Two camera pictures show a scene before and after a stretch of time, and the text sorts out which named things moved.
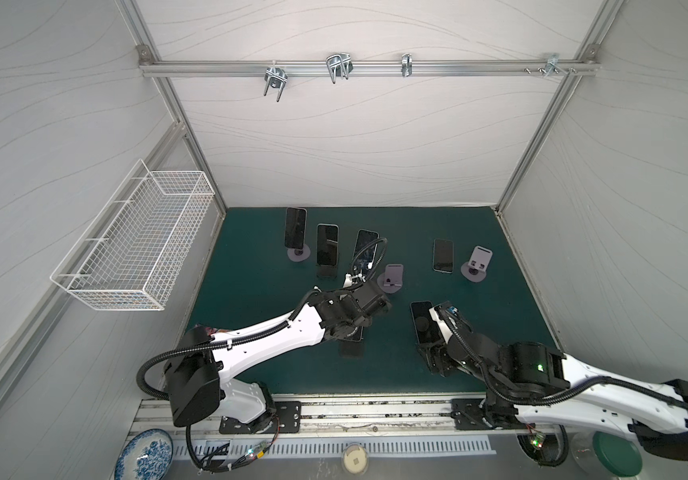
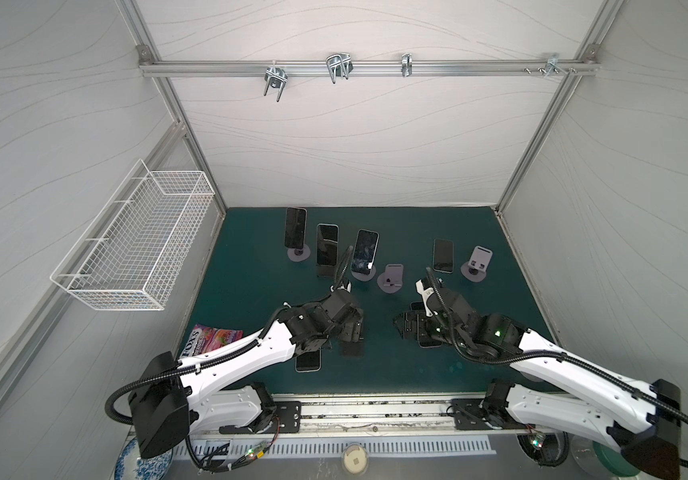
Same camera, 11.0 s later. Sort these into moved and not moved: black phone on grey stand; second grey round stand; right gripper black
Moved: right gripper black
Not moved: second grey round stand; black phone on grey stand
